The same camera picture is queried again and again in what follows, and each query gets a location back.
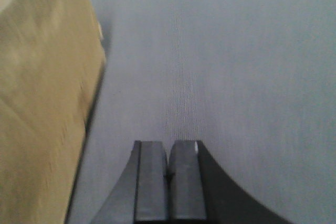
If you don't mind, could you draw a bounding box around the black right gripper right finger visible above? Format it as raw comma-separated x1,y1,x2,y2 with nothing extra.
169,140,288,223

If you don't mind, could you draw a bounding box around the brown cardboard box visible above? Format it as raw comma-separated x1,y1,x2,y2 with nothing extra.
1,0,106,223

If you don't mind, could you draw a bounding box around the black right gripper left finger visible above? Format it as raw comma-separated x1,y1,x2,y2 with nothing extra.
91,141,169,223

